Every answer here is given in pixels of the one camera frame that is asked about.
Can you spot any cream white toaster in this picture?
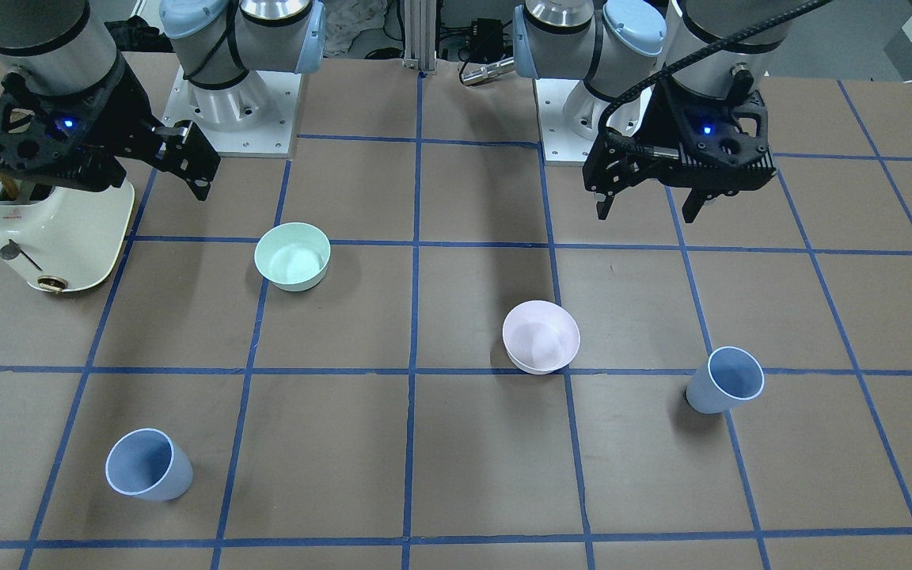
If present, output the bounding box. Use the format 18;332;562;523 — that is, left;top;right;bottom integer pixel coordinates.
0;177;136;293

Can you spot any blue cup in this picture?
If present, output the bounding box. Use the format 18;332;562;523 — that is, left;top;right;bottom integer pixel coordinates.
104;427;193;501
685;346;765;414

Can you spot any mint green bowl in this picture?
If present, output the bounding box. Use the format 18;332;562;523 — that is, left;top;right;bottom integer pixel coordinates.
253;222;332;292

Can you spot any pale pink bowl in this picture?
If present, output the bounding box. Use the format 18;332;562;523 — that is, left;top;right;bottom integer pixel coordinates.
502;300;580;375

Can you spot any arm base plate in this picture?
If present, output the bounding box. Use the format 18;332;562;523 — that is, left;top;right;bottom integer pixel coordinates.
534;78;610;167
161;70;306;158

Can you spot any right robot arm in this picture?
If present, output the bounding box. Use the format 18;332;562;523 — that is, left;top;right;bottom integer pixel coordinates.
0;1;326;201

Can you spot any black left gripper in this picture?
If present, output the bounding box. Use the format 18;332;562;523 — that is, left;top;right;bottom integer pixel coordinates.
583;78;776;224

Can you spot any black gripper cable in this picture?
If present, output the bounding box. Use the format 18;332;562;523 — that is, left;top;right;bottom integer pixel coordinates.
597;0;833;163

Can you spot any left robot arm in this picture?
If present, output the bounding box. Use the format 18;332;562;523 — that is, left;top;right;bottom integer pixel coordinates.
511;1;795;222

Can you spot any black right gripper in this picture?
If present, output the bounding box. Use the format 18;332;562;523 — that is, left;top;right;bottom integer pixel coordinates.
0;57;221;202

